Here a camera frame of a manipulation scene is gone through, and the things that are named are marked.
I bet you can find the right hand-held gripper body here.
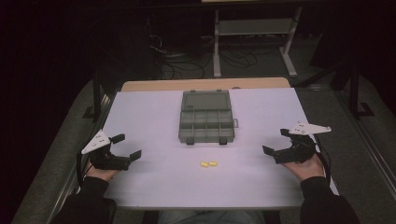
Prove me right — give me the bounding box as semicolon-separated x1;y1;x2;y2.
274;121;332;165

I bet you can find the white metal stand frame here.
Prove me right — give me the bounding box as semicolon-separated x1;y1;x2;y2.
212;5;304;79

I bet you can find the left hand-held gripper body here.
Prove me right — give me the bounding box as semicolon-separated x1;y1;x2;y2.
81;130;132;172

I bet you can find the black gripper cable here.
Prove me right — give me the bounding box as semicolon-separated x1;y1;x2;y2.
76;151;94;189
313;136;332;185

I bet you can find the black metal stand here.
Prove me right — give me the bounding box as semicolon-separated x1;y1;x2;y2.
293;60;376;120
81;69;118;123

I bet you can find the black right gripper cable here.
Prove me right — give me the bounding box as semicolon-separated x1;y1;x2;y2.
313;136;332;185

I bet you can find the person's left hand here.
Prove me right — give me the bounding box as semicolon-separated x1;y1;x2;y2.
85;160;121;183

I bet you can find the person's right hand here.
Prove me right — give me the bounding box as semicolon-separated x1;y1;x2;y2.
281;153;326;183

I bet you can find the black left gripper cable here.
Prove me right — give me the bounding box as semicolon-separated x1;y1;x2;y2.
76;151;94;189

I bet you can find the grey plastic compartment box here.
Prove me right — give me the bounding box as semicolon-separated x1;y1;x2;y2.
177;89;240;146

